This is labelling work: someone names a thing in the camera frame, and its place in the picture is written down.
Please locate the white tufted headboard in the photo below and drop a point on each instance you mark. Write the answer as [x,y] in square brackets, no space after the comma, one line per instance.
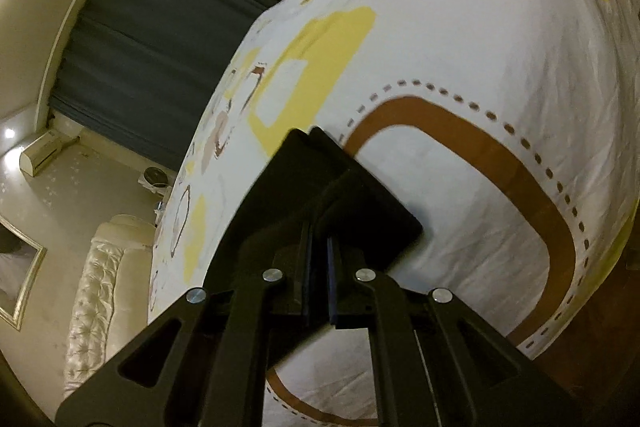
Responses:
[100,297]

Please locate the gold framed mirror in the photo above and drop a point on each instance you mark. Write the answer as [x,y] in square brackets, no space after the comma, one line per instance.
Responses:
[15,267]

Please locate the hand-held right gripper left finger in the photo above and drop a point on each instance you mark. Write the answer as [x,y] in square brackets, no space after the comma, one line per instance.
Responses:
[306,279]

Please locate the black pants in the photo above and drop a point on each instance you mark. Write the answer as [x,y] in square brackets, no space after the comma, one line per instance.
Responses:
[320,187]

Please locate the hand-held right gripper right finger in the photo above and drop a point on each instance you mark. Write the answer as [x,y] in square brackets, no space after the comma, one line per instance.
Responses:
[333,287]

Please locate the dark blue curtain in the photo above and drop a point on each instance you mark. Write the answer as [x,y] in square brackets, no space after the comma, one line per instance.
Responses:
[150,32]

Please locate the printed white bed sheet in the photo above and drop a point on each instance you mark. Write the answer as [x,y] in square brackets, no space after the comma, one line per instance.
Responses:
[450,57]

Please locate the ceiling spotlight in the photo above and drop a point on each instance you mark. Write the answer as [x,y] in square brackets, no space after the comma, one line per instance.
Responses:
[9,133]

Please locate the white air conditioner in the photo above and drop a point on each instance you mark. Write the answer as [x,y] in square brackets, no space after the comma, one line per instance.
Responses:
[40,154]

